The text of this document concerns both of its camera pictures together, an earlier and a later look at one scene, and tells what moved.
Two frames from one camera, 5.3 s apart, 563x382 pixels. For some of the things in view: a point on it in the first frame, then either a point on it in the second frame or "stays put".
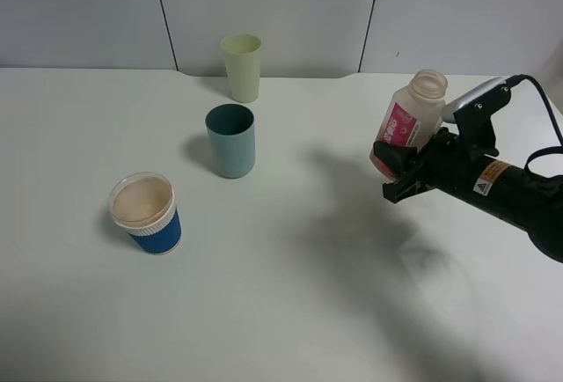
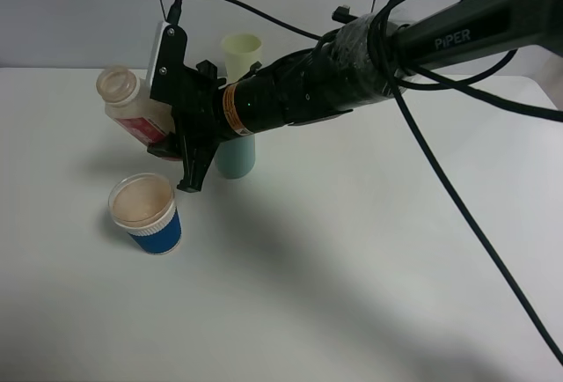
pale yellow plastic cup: x=243 y=55 stays put
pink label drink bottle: x=413 y=114 -> x=128 y=105
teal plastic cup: x=231 y=130 stays put
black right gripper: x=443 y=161 -> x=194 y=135
